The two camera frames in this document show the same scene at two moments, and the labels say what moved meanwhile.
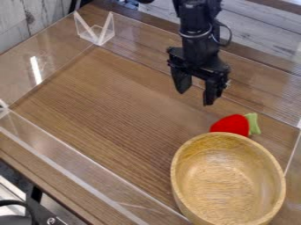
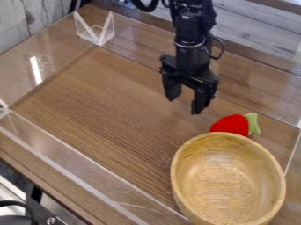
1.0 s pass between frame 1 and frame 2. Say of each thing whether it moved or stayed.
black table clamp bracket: stayed
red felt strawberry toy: stayed
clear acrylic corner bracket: stayed
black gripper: moved
